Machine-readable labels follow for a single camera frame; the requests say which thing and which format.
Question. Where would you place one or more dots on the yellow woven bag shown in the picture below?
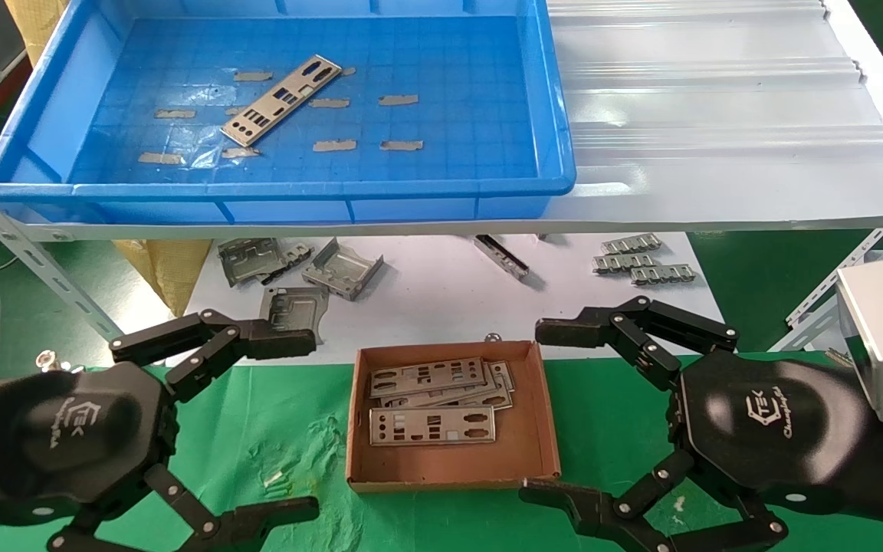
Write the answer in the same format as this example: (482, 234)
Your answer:
(165, 268)

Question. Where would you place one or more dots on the small toothed metal strip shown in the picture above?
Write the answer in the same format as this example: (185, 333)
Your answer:
(664, 274)
(625, 264)
(631, 244)

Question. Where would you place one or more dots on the grey flat stamped metal plate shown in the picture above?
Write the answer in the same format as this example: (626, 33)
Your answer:
(300, 307)

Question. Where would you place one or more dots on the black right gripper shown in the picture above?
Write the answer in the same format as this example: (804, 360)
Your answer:
(779, 429)

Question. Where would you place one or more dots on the grey folded metal bracket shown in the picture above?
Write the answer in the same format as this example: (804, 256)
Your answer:
(342, 272)

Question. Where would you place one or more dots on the grey stamped metal bracket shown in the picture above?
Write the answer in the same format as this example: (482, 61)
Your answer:
(246, 261)

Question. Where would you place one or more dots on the perforated steel shelf angle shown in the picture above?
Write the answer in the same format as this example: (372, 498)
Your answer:
(27, 253)
(825, 287)
(809, 330)

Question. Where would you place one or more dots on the silver metal IO shield plate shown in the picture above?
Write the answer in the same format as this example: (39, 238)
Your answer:
(441, 386)
(411, 438)
(267, 107)
(499, 381)
(504, 400)

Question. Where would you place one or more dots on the silver binder clip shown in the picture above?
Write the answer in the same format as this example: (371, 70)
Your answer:
(49, 359)

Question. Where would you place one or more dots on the blue plastic tray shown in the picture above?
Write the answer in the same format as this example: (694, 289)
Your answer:
(472, 92)

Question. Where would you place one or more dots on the yellow woven sack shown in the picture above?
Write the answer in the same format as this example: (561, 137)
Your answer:
(31, 23)

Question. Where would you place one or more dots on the brown cardboard box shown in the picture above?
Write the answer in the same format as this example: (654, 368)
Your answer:
(449, 464)

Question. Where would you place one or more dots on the white paper sheet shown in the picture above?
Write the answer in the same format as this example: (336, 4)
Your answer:
(426, 291)

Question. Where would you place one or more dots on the long narrow metal bar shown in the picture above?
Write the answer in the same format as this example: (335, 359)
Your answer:
(503, 257)

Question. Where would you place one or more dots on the small slotted metal plate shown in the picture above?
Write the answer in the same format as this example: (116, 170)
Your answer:
(297, 251)

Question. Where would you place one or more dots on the green table cloth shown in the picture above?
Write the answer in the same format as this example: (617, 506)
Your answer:
(273, 414)

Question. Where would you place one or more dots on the white corrugated shelf board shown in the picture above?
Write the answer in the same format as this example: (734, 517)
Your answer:
(717, 115)

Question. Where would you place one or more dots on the small metal pin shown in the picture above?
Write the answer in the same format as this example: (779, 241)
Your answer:
(274, 479)

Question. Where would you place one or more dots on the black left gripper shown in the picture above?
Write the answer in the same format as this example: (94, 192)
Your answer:
(66, 437)

